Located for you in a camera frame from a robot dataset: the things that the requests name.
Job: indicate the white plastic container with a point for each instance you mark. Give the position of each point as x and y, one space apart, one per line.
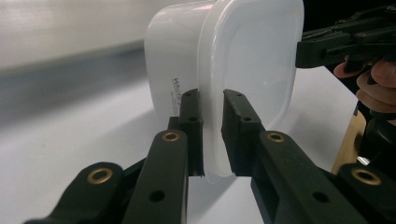
249 62

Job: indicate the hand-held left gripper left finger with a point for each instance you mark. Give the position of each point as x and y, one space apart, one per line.
168 161

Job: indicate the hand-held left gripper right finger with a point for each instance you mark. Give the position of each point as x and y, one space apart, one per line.
280 174

